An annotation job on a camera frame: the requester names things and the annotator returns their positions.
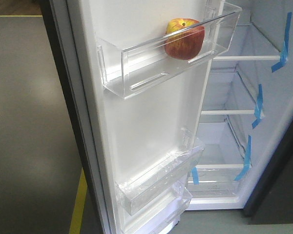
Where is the clear upper door bin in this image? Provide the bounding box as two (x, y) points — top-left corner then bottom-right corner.
(97, 0), (242, 99)

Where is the yellow floor tape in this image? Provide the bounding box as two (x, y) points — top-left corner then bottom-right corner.
(0, 17), (81, 234)

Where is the clear door bin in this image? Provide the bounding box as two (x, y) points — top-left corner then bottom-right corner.
(116, 127), (205, 215)
(120, 181), (192, 234)
(97, 0), (242, 99)

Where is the fridge door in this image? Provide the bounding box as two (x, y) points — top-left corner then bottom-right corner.
(40, 0), (225, 234)

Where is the clear lower door bin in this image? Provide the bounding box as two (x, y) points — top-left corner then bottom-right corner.
(120, 181), (192, 234)

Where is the red yellow apple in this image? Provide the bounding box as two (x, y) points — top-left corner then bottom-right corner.
(164, 18), (205, 60)

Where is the clear middle door bin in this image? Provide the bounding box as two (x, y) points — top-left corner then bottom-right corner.
(116, 127), (205, 215)

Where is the clear crisper drawer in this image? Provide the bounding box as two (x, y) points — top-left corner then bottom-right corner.
(187, 167), (240, 198)

